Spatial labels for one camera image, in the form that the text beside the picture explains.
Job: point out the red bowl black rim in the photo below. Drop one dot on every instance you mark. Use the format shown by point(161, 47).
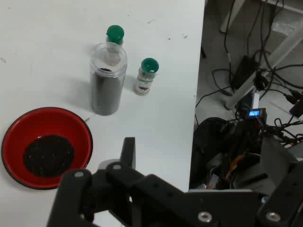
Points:
point(47, 123)

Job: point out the black blue display module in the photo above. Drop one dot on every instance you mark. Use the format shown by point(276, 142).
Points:
point(254, 114)

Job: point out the green cap spice bottle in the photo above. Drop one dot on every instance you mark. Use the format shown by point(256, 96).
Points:
point(115, 33)
point(144, 80)

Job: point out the white desk frame beam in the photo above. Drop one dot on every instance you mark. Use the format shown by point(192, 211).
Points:
point(228, 19)
point(246, 87)

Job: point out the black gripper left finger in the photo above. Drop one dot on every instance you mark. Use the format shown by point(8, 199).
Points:
point(142, 189)

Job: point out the black power brick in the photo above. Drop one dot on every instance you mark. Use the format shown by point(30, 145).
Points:
point(245, 71)

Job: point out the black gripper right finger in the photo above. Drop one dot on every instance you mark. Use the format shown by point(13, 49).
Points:
point(284, 203)

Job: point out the clear plastic jar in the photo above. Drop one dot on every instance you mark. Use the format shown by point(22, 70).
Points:
point(118, 61)

